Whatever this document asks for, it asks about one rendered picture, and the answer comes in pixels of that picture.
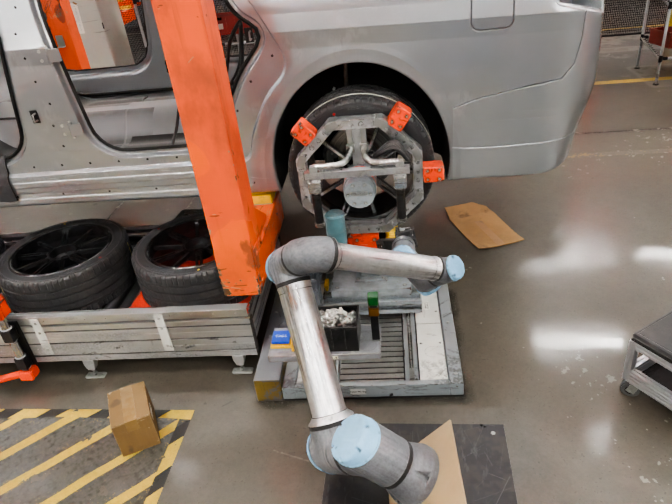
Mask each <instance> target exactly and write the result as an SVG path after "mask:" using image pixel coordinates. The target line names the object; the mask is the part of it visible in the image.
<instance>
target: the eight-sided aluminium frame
mask: <svg viewBox="0 0 672 504"><path fill-rule="evenodd" d="M360 123H362V124H360ZM350 124H352V125H350ZM376 127H379V128H380V129H382V130H383V131H384V132H385V133H386V134H388V135H389V136H390V137H391V138H392V139H396V140H398V141H400V142H401V143H402V144H403V146H404V147H405V149H406V150H407V151H408V152H409V153H411V154H412V157H413V185H414V190H413V191H412V192H411V193H410V194H409V195H408V196H407V197H406V198H405V199H406V215H407V214H408V213H409V212H410V211H411V210H413V209H414V208H415V207H416V206H417V205H418V204H420V202H421V201H422V200H423V199H424V195H423V194H424V190H423V154H422V146H421V145H420V144H419V143H418V142H417V141H415V140H414V139H413V138H411V137H410V136H409V135H408V134H407V133H405V132H404V131H403V130H402V131H401V132H400V131H398V130H396V129H395V128H393V127H392V126H390V125H388V117H387V116H385V115H384V114H383V113H375V114H364V115H351V116H338V117H336V116H335V117H329V118H328V119H327V120H326V121H325V122H324V124H323V125H322V126H321V127H320V129H319V130H318V131H317V134H316V136H315V138H314V139H313V140H312V141H311V142H310V144H309V145H308V146H307V147H306V146H304V148H303V149H302V150H301V151H300V152H299V154H298V155H297V158H296V167H297V172H298V179H299V186H300V192H301V199H302V200H301V201H302V206H303V207H304V208H306V209H307V211H310V212H311V213H312V214H314V209H313V201H312V194H309V190H308V189H309V188H308V182H309V180H304V171H309V170H308V163H307V161H308V159H309V158H310V157H311V156H312V155H313V154H314V152H315V151H316V150H317V149H318V148H319V147H320V145H321V144H322V143H323V142H324V141H325V140H326V138H327V137H328V136H329V135H330V134H331V133H332V131H337V130H346V129H360V128H376ZM322 210H323V217H324V215H325V213H326V212H327V211H329V209H328V208H327V207H325V206H324V205H323V204H322ZM323 219H324V221H325V217H324V218H323ZM345 223H346V231H347V234H348V233H352V234H360V233H378V232H383V233H384V232H390V231H391V230H392V229H394V227H395V226H396V225H397V224H398V222H397V207H396V208H395V209H394V210H393V211H392V212H391V213H390V214H389V215H388V216H387V217H386V218H383V219H366V220H349V221H345ZM350 229H351V230H350Z"/></svg>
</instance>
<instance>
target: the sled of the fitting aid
mask: <svg viewBox="0 0 672 504"><path fill-rule="evenodd" d="M333 273H334V271H333V272H331V273H326V279H325V284H324V293H323V305H359V312H360V315H369V313H368V302H367V297H353V298H332V294H331V289H332V281H333ZM378 297H379V310H380V314H396V313H421V312H422V297H421V294H420V292H418V291H417V290H416V288H415V287H414V286H413V284H412V283H411V295H399V296H378Z"/></svg>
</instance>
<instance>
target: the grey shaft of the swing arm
mask: <svg viewBox="0 0 672 504"><path fill-rule="evenodd" d="M0 328H1V330H0V335H1V337H2V339H3V341H4V343H8V344H9V345H10V347H11V349H12V351H13V353H14V355H15V358H14V362H15V364H16V366H17V367H18V369H19V370H23V371H29V369H30V368H31V365H36V366H39V364H38V362H37V360H36V358H35V356H34V354H33V352H32V350H31V348H30V346H29V344H28V342H27V340H26V338H25V336H24V334H23V332H22V330H21V328H20V326H19V324H18V322H17V321H8V320H7V318H6V317H5V318H4V320H3V321H0Z"/></svg>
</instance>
